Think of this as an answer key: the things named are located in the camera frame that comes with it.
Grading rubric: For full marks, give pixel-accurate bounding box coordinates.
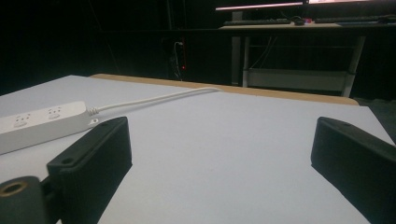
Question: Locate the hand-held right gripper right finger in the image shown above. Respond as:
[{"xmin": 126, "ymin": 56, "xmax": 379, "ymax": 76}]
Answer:
[{"xmin": 310, "ymin": 116, "xmax": 396, "ymax": 224}]

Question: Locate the dark power strip with cables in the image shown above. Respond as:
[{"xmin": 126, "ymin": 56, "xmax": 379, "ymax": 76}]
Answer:
[{"xmin": 169, "ymin": 38, "xmax": 188, "ymax": 81}]

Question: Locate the white power strip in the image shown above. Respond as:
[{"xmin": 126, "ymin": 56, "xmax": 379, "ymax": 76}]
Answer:
[{"xmin": 0, "ymin": 100, "xmax": 100, "ymax": 156}]

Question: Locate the black keyboard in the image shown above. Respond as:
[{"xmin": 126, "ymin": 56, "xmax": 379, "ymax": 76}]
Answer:
[
  {"xmin": 222, "ymin": 18, "xmax": 293, "ymax": 27},
  {"xmin": 314, "ymin": 15, "xmax": 396, "ymax": 24}
]

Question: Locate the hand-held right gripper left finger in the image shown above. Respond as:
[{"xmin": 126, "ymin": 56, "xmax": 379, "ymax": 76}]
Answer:
[{"xmin": 46, "ymin": 116, "xmax": 133, "ymax": 224}]

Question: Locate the white power strip cable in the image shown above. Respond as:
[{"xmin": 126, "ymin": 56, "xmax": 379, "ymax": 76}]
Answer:
[{"xmin": 87, "ymin": 86, "xmax": 222, "ymax": 117}]

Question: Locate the desk with metal legs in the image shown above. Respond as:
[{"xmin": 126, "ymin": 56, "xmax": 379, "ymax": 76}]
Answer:
[{"xmin": 219, "ymin": 21, "xmax": 396, "ymax": 98}]

